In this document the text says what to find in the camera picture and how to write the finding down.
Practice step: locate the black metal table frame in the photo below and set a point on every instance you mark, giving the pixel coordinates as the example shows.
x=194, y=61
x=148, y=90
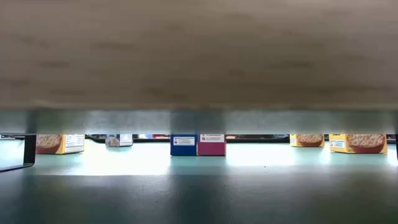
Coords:
x=255, y=140

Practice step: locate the blue cereal box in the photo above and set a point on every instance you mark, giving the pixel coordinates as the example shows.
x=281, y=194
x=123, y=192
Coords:
x=183, y=150
x=119, y=140

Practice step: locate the wooden shelf with black frame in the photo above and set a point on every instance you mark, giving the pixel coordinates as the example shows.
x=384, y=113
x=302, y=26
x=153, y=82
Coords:
x=199, y=62

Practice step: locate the green table mat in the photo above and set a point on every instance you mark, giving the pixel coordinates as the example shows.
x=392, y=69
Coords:
x=199, y=193

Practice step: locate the pink cereal box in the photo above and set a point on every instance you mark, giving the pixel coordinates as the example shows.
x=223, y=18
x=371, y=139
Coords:
x=211, y=150

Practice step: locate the yellow cereal box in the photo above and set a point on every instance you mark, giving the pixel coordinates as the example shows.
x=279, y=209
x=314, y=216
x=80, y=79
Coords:
x=357, y=144
x=306, y=141
x=59, y=144

